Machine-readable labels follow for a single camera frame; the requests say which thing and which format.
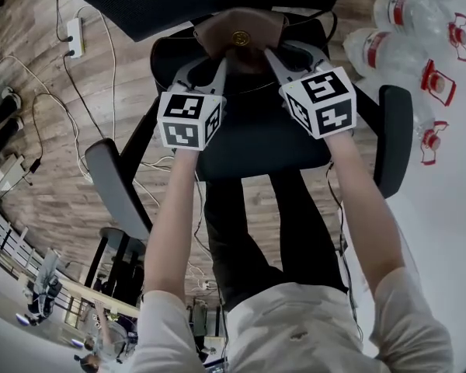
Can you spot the black metal rack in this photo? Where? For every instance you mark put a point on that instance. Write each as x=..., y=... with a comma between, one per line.
x=7, y=243

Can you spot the person's left forearm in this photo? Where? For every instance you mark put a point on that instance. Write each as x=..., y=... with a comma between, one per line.
x=171, y=224

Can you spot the person's black trousers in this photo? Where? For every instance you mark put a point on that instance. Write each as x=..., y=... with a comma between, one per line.
x=237, y=247

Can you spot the black equipment rig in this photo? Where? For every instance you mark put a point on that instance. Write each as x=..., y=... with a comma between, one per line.
x=42, y=286

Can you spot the black table pedestal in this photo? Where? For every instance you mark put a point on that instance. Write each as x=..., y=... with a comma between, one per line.
x=120, y=255

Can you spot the black power adapter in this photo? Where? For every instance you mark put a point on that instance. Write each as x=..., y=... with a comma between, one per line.
x=35, y=166

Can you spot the person's white shirt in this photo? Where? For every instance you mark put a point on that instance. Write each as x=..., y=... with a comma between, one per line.
x=295, y=325

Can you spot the person's right forearm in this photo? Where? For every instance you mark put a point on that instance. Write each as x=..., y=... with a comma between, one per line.
x=365, y=208

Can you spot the white shelf unit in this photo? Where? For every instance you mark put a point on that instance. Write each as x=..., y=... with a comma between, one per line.
x=7, y=173

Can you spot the black office chair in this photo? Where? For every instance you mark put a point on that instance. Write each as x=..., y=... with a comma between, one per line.
x=256, y=138

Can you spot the brown leather bag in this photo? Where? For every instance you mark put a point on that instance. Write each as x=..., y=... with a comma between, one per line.
x=240, y=21

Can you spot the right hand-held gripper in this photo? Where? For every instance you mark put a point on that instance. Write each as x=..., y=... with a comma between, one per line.
x=322, y=107

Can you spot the small white power strip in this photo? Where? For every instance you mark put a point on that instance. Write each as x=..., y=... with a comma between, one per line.
x=87, y=174

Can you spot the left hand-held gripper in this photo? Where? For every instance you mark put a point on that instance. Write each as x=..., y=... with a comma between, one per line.
x=178, y=130

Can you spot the clear water bottle red cap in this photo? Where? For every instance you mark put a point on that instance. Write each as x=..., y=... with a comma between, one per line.
x=392, y=53
x=423, y=111
x=411, y=14

